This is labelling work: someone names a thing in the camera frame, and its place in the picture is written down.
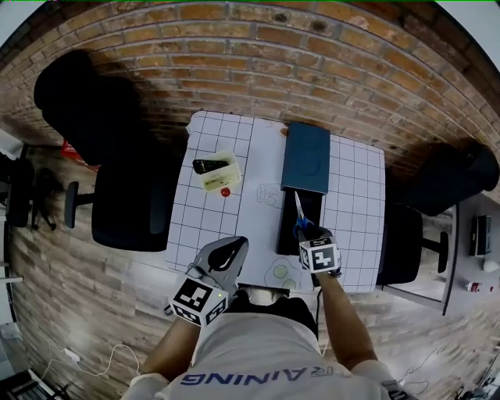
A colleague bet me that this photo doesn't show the person's black trousers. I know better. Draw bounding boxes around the person's black trousers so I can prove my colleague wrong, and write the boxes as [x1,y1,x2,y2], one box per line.
[225,288,320,339]

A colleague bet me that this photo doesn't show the person's light shoes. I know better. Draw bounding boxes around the person's light shoes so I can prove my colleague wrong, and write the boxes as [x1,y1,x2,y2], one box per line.
[237,286,291,307]

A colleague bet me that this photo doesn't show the grey side desk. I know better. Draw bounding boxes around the grey side desk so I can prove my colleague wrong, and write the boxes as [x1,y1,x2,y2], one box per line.
[441,193,500,316]

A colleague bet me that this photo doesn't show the red and white bottle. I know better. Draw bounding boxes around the red and white bottle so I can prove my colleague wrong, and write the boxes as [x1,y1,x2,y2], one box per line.
[465,280,495,294]

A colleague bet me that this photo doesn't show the blue-handled scissors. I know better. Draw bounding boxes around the blue-handled scissors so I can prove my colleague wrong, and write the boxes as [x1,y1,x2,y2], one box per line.
[292,190,315,239]

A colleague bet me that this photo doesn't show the dark blue box lid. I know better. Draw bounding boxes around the dark blue box lid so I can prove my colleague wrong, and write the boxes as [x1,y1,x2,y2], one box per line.
[280,121,331,195]

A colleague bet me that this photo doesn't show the black device on desk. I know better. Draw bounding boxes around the black device on desk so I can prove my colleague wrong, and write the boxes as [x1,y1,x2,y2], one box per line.
[469,214,494,258]

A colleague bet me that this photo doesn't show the red flat object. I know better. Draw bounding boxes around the red flat object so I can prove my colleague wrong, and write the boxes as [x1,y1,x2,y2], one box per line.
[60,138,101,171]

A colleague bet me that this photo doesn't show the person's white shirt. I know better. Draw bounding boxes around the person's white shirt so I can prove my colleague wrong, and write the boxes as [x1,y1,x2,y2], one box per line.
[128,312,419,400]

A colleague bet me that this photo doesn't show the black chair base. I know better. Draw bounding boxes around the black chair base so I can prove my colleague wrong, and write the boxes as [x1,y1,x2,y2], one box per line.
[0,154,59,232]

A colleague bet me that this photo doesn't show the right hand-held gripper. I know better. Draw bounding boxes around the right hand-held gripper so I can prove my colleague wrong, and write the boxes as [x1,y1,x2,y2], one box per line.
[296,227,341,275]

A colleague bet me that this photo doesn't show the white cable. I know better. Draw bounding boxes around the white cable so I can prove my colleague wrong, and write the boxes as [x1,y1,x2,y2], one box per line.
[48,342,141,380]

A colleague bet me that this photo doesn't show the white grid mat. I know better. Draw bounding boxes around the white grid mat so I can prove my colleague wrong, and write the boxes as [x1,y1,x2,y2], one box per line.
[162,110,387,295]

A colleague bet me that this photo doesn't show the black remote control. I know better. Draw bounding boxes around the black remote control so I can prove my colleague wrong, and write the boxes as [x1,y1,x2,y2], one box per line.
[192,158,229,175]

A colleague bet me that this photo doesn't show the person's right forearm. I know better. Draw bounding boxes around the person's right forearm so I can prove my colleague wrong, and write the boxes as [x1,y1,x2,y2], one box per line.
[311,270,379,371]

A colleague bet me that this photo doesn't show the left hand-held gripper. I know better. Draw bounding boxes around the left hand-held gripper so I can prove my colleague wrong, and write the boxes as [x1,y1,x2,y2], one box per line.
[167,235,250,327]

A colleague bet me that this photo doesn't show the person's left forearm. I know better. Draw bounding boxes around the person's left forearm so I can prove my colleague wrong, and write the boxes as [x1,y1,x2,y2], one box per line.
[141,312,205,380]

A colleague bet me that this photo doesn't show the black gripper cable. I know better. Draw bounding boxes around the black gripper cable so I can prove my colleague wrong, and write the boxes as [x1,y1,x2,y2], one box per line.
[310,273,326,341]

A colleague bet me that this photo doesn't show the black office chair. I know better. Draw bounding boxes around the black office chair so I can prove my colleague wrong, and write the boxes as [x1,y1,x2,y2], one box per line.
[33,49,184,253]
[375,143,500,287]

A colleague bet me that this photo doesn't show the black box tray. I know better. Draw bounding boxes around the black box tray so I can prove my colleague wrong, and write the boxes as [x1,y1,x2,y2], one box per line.
[275,190,326,257]

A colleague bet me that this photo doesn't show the translucent white plastic container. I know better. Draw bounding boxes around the translucent white plastic container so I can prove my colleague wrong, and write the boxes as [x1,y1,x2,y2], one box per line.
[192,149,242,194]

